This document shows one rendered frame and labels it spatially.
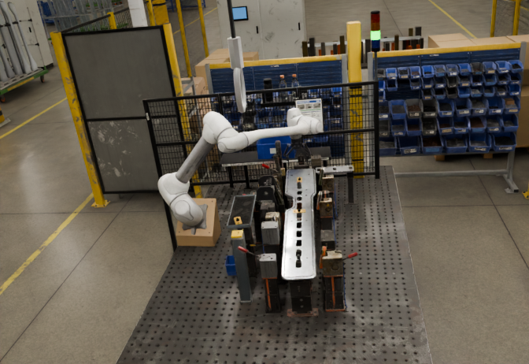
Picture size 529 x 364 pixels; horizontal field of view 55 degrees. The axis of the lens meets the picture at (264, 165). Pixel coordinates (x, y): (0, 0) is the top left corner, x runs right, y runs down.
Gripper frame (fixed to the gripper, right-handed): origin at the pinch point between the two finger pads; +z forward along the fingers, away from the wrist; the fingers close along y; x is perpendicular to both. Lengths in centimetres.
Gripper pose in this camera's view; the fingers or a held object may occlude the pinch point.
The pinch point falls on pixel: (297, 162)
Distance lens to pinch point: 368.3
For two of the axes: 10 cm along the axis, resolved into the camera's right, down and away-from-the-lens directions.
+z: 1.0, 9.1, 4.0
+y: 9.9, -0.7, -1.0
